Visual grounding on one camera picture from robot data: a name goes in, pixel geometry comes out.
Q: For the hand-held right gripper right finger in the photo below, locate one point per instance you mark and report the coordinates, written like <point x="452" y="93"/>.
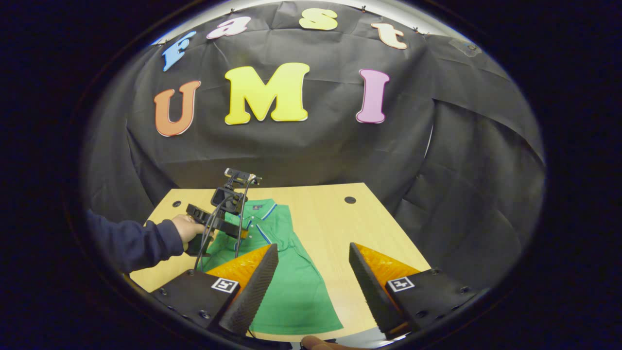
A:
<point x="371" y="291"/>

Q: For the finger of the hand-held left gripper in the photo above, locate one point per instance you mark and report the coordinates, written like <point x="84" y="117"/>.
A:
<point x="231" y="228"/>

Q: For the black backdrop cloth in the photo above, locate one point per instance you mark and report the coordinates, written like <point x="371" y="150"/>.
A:
<point x="316" y="150"/>

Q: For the green T-shirt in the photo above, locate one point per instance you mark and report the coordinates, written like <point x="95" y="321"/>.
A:
<point x="291" y="291"/>

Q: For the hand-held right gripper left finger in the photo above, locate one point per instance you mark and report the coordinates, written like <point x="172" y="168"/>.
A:
<point x="255" y="291"/>

